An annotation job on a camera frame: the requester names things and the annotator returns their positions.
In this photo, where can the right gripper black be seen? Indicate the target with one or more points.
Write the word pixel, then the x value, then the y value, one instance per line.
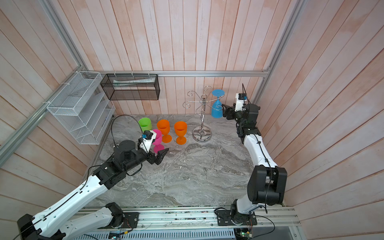
pixel 228 109

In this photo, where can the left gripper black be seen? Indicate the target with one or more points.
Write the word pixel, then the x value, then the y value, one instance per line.
pixel 159 157

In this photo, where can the pink plastic wine glass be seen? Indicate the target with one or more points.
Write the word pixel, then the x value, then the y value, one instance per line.
pixel 158 141

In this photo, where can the blue plastic wine glass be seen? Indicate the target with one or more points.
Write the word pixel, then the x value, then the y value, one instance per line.
pixel 217 105

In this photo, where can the orange wine glass front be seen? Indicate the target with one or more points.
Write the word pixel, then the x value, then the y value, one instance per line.
pixel 164 127

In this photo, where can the orange wine glass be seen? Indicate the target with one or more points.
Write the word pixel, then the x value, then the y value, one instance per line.
pixel 164 127
pixel 181 130

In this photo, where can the green plastic wine glass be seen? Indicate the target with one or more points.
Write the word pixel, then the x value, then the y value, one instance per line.
pixel 145 124

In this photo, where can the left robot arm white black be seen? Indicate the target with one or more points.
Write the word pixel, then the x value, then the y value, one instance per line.
pixel 55 222

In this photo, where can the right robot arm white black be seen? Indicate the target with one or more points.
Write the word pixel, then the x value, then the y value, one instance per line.
pixel 267 183

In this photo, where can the chrome wine glass rack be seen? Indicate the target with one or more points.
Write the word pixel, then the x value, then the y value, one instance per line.
pixel 202 133

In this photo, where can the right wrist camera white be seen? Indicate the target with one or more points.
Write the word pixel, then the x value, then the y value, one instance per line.
pixel 240 104

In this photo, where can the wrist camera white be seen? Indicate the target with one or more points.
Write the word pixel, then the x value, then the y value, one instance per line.
pixel 148 137
pixel 240 104

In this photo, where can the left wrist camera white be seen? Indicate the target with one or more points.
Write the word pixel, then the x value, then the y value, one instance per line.
pixel 148 137

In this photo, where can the aluminium mounting rail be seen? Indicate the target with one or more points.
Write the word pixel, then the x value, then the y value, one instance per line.
pixel 203 217

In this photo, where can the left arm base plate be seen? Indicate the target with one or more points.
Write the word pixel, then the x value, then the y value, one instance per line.
pixel 126 220

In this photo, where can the black wire mesh basket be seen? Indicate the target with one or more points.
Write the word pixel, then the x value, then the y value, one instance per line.
pixel 131 87

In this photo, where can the horizontal aluminium wall profile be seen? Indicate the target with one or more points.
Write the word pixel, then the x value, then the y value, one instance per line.
pixel 214 74

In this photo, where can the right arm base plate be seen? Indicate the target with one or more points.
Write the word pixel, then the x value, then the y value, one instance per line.
pixel 228 219

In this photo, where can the white wire mesh shelf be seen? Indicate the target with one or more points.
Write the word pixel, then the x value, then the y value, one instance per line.
pixel 83 112

